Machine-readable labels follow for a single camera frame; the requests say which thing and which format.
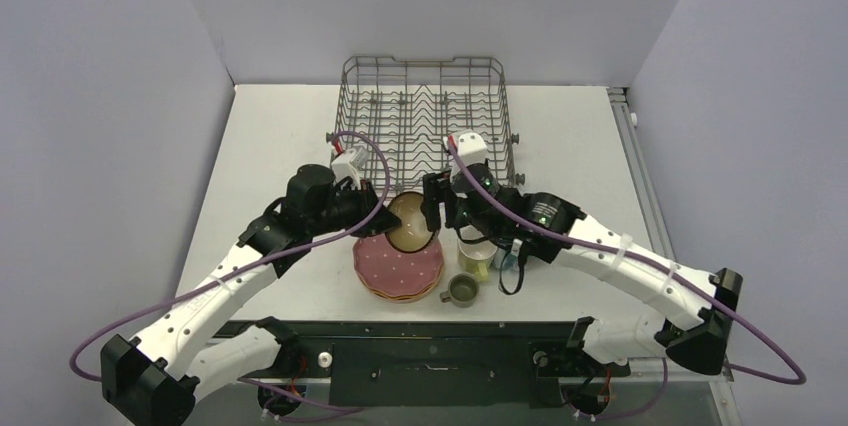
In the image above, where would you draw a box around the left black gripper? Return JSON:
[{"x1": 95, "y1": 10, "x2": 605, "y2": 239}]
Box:
[{"x1": 308, "y1": 179, "x2": 400, "y2": 238}]

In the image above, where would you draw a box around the dark brown glazed bowl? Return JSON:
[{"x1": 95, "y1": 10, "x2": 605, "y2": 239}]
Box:
[{"x1": 386, "y1": 191, "x2": 435, "y2": 254}]

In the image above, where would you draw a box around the grey wire dish rack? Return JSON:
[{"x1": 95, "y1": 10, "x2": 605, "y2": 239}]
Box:
[{"x1": 332, "y1": 55, "x2": 525, "y2": 196}]

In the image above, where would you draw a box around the blue handled white mug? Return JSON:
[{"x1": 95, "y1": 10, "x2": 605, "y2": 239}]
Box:
[{"x1": 492, "y1": 249, "x2": 519, "y2": 273}]

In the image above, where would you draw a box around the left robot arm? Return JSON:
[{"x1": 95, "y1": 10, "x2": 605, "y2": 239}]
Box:
[{"x1": 100, "y1": 164, "x2": 401, "y2": 425}]

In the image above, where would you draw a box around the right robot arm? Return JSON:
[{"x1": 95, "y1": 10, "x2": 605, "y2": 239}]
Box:
[{"x1": 421, "y1": 164, "x2": 743, "y2": 375}]

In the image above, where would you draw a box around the pink polka dot plate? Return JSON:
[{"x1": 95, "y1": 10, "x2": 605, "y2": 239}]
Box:
[{"x1": 352, "y1": 236, "x2": 444, "y2": 296}]

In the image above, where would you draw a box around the yellow plate under pink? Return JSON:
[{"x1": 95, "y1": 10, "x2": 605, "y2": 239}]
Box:
[{"x1": 360, "y1": 276, "x2": 442, "y2": 303}]

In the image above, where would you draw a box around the yellow green mug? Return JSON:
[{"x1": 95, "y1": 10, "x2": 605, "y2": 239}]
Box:
[{"x1": 457, "y1": 226, "x2": 498, "y2": 282}]

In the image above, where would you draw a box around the small grey cup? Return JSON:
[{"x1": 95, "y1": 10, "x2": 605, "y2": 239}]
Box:
[{"x1": 439, "y1": 273, "x2": 480, "y2": 308}]

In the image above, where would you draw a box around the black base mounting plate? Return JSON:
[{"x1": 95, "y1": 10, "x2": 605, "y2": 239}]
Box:
[{"x1": 249, "y1": 318, "x2": 630, "y2": 408}]

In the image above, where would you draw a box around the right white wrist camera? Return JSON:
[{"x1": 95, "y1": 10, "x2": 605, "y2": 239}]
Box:
[{"x1": 443, "y1": 129, "x2": 488, "y2": 166}]

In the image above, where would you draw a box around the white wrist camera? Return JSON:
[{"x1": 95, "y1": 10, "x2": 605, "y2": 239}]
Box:
[
  {"x1": 443, "y1": 129, "x2": 488, "y2": 166},
  {"x1": 330, "y1": 146, "x2": 369, "y2": 190}
]

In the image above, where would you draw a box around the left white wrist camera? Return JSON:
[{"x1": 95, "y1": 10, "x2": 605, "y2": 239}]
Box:
[{"x1": 330, "y1": 146, "x2": 369, "y2": 190}]

